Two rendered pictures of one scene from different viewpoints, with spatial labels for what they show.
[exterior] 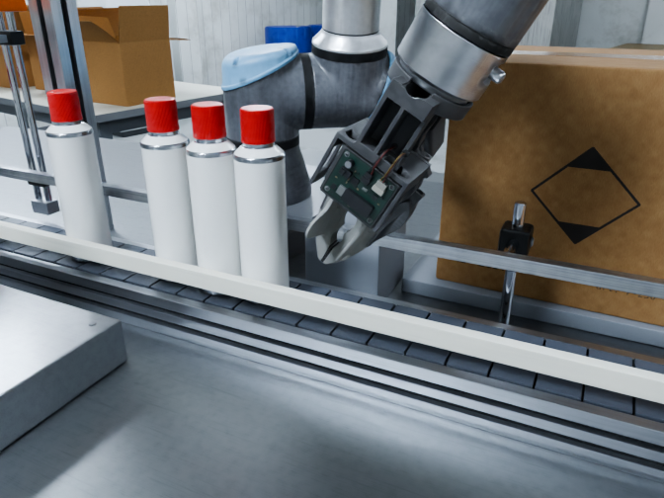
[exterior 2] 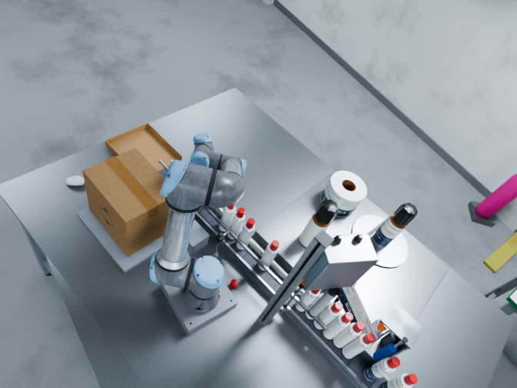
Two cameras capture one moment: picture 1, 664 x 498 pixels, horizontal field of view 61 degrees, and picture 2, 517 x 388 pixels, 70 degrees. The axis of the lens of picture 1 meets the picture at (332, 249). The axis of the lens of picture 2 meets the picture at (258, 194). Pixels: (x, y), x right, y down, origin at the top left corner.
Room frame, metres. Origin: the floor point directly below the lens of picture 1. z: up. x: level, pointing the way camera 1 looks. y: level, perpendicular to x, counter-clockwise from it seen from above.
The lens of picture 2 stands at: (1.53, 0.18, 2.34)
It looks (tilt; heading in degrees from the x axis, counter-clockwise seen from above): 49 degrees down; 181
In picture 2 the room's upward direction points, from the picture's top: 22 degrees clockwise
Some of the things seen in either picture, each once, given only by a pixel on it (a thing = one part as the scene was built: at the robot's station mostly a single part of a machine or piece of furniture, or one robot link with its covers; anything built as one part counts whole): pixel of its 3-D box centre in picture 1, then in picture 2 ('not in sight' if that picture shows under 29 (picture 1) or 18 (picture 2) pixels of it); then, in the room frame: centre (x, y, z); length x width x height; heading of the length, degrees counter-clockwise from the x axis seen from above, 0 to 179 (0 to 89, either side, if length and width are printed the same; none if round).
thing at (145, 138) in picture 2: not in sight; (144, 151); (0.29, -0.48, 0.85); 0.30 x 0.26 x 0.04; 64
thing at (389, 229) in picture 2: not in sight; (395, 224); (0.26, 0.83, 1.04); 0.09 x 0.09 x 0.29
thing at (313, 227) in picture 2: not in sight; (318, 223); (0.44, 0.47, 1.03); 0.09 x 0.09 x 0.30
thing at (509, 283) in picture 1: (508, 285); not in sight; (0.52, -0.18, 0.91); 0.07 x 0.03 x 0.17; 154
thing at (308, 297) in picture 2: not in sight; (308, 296); (0.77, 0.52, 0.98); 0.05 x 0.05 x 0.20
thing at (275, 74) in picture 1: (265, 90); (205, 275); (0.90, 0.10, 1.05); 0.13 x 0.12 x 0.14; 102
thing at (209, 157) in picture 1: (215, 201); (236, 223); (0.58, 0.13, 0.98); 0.05 x 0.05 x 0.20
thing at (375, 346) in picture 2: not in sight; (384, 336); (0.82, 0.84, 1.01); 0.14 x 0.13 x 0.26; 64
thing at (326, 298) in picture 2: not in sight; (322, 302); (0.88, 0.52, 1.18); 0.04 x 0.04 x 0.21
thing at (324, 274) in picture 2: not in sight; (335, 262); (0.84, 0.48, 1.38); 0.17 x 0.10 x 0.19; 119
